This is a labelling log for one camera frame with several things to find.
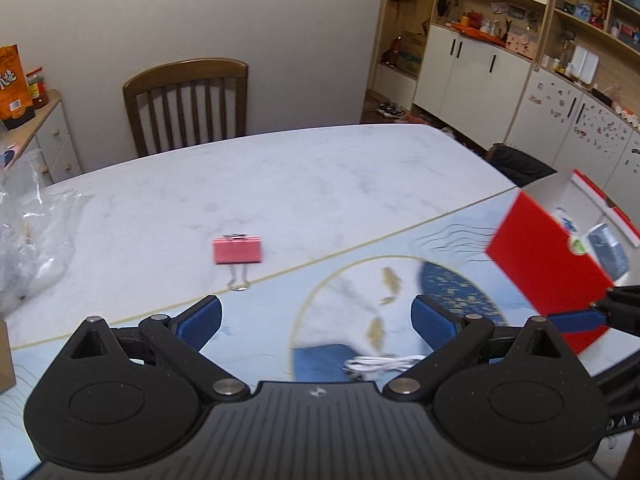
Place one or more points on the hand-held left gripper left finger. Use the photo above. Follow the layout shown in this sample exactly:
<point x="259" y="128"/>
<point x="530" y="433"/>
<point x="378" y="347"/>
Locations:
<point x="200" y="322"/>

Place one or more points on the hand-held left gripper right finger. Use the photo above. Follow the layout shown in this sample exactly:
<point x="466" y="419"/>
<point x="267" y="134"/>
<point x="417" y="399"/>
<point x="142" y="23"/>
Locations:
<point x="432" y="325"/>

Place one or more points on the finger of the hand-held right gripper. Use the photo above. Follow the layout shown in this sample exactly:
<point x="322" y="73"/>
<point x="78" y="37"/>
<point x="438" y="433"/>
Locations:
<point x="575" y="321"/>
<point x="625" y="294"/>

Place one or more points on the red cardboard box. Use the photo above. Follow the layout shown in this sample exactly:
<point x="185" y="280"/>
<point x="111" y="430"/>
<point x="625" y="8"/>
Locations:
<point x="535" y="260"/>

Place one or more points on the marble patterned desktop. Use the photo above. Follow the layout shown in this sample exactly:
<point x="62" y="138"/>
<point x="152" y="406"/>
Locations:
<point x="300" y="185"/>

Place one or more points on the pink binder clip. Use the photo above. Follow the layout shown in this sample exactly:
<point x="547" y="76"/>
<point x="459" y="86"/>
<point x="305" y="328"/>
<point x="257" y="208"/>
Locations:
<point x="237" y="251"/>

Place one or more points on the dark jacket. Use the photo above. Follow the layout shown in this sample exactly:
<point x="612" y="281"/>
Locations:
<point x="520" y="165"/>

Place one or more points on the clear plastic bag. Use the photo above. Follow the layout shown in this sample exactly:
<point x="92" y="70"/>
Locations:
<point x="30" y="240"/>

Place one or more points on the brown cardboard box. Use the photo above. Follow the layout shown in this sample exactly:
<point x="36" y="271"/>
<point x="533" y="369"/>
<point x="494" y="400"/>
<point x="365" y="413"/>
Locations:
<point x="6" y="360"/>

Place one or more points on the pair of shoes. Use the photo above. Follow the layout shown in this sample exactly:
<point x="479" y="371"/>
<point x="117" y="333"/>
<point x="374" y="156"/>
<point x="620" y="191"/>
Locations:
<point x="391" y="109"/>

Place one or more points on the white side cabinet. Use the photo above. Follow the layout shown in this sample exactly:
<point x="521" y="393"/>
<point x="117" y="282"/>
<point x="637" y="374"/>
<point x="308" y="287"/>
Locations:
<point x="57" y="135"/>

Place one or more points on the wooden chair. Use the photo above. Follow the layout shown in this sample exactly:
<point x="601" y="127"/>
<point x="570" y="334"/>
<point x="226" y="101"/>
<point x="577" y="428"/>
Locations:
<point x="150" y="85"/>

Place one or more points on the printed cardboard carton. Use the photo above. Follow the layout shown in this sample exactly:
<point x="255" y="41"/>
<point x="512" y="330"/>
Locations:
<point x="412" y="55"/>

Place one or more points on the red lidded jar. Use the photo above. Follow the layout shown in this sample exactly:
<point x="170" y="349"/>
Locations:
<point x="37" y="90"/>

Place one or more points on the orange tray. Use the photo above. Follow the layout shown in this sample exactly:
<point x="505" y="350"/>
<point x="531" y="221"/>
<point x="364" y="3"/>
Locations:
<point x="475" y="34"/>

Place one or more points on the orange snack packet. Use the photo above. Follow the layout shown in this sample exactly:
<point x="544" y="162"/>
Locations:
<point x="12" y="85"/>

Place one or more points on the white wooden wall cabinet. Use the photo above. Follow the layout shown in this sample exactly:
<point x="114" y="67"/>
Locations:
<point x="470" y="75"/>

